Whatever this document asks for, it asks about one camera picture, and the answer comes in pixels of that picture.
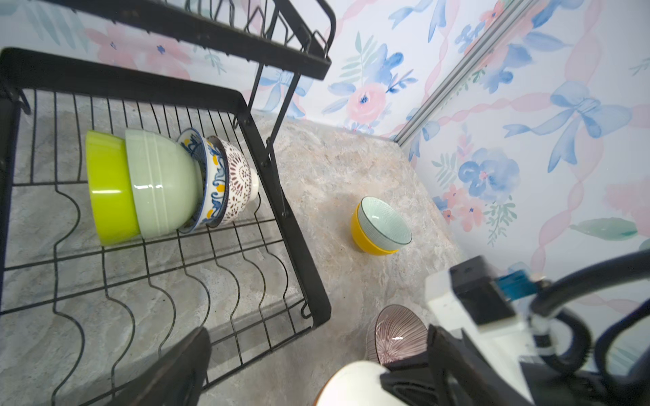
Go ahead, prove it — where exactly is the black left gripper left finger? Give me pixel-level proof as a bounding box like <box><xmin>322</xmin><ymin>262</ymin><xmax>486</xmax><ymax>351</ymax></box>
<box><xmin>110</xmin><ymin>328</ymin><xmax>212</xmax><ymax>405</ymax></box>

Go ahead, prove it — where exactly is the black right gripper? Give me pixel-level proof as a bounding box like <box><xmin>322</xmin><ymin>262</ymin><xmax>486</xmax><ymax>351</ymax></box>
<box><xmin>379</xmin><ymin>351</ymin><xmax>457</xmax><ymax>405</ymax></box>

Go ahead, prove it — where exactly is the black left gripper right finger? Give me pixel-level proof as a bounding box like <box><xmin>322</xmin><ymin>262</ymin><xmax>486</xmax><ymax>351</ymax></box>
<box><xmin>428</xmin><ymin>326</ymin><xmax>531</xmax><ymax>405</ymax></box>

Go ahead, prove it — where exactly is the orange white bowl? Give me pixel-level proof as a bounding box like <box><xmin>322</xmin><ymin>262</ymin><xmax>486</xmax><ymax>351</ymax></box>
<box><xmin>314</xmin><ymin>360</ymin><xmax>406</xmax><ymax>406</ymax></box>

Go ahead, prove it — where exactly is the lime green bowl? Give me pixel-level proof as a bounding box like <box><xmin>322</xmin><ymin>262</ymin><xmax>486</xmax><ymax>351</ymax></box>
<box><xmin>86</xmin><ymin>130</ymin><xmax>140</xmax><ymax>246</ymax></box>

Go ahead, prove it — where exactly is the white maroon patterned bowl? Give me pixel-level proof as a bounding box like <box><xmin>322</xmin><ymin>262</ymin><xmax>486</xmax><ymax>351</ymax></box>
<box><xmin>208</xmin><ymin>136</ymin><xmax>260</xmax><ymax>224</ymax></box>

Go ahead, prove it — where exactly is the blue yellow patterned bowl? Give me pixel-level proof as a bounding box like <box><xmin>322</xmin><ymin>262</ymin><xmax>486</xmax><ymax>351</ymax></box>
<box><xmin>177</xmin><ymin>128</ymin><xmax>229</xmax><ymax>233</ymax></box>

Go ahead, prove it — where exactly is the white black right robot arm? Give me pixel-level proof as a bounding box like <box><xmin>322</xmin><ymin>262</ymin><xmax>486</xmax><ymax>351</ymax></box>
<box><xmin>379</xmin><ymin>302</ymin><xmax>649</xmax><ymax>405</ymax></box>

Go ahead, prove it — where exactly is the pink striped bowl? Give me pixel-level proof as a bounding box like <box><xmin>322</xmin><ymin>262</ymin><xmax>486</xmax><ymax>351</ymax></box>
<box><xmin>366</xmin><ymin>304</ymin><xmax>428</xmax><ymax>365</ymax></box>

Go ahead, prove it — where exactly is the teal striped bowl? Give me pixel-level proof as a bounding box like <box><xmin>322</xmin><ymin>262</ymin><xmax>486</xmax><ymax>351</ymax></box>
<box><xmin>357</xmin><ymin>196</ymin><xmax>412</xmax><ymax>251</ymax></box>

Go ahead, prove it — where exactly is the black wire dish rack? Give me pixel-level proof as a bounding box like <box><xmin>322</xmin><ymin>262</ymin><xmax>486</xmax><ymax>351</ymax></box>
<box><xmin>1</xmin><ymin>1</ymin><xmax>336</xmax><ymax>405</ymax></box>

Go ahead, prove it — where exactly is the aluminium corner post right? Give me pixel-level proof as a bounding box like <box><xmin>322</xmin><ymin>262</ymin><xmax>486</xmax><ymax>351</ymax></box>
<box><xmin>394</xmin><ymin>0</ymin><xmax>536</xmax><ymax>146</ymax></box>

